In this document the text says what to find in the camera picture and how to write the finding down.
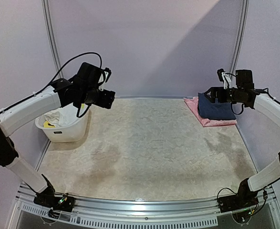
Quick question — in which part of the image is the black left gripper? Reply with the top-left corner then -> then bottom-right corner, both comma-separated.
80,86 -> 115,108

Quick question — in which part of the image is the white t-shirt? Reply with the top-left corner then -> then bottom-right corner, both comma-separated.
42,104 -> 88,128

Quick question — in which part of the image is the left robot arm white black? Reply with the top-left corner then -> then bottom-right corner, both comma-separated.
0,62 -> 115,207

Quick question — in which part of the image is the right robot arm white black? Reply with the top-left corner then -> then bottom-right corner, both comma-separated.
204,69 -> 280,208

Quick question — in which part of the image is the white plastic laundry basket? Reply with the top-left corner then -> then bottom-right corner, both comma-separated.
35,105 -> 89,143

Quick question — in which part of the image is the folded navy blue garment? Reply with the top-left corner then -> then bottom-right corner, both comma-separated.
197,93 -> 236,121

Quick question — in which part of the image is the folded pink garment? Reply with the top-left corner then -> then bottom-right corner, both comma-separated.
184,96 -> 238,127

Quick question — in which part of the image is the yellow garment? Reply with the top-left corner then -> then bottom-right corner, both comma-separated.
43,121 -> 55,128

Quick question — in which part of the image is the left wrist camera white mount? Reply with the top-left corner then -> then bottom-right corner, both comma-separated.
98,67 -> 112,91

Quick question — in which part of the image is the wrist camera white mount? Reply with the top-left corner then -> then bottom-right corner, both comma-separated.
217,69 -> 232,89
98,67 -> 112,91

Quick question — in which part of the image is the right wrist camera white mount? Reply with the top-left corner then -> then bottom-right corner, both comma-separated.
217,69 -> 232,89

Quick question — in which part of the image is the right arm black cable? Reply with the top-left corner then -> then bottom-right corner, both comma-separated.
230,102 -> 248,115

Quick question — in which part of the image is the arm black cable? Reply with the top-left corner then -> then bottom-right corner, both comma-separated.
32,52 -> 104,96
230,102 -> 248,115

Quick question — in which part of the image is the right aluminium frame post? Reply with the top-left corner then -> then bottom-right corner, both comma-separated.
229,0 -> 249,73

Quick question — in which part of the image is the aluminium frame post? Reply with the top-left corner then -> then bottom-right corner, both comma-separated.
41,0 -> 61,71
229,0 -> 249,73

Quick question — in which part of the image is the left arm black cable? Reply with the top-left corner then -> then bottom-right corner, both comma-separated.
32,52 -> 104,96

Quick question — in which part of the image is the left aluminium frame post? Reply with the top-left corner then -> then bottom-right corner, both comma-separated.
41,0 -> 61,71

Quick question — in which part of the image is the front aluminium rail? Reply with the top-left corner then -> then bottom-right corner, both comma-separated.
9,185 -> 280,229

